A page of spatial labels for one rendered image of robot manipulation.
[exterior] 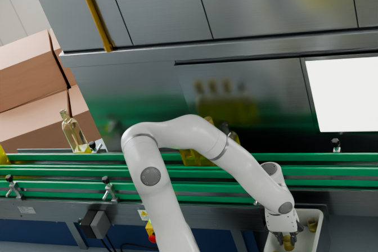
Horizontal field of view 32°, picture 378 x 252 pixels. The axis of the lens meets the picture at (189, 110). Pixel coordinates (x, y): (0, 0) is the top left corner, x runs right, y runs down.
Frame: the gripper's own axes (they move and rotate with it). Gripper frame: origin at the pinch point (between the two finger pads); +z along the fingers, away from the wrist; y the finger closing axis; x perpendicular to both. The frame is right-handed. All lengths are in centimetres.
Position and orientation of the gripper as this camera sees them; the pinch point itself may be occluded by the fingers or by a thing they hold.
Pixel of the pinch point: (287, 238)
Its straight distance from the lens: 227.2
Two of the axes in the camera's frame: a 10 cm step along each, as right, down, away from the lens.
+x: -2.9, 6.2, -7.3
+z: 2.8, 7.9, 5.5
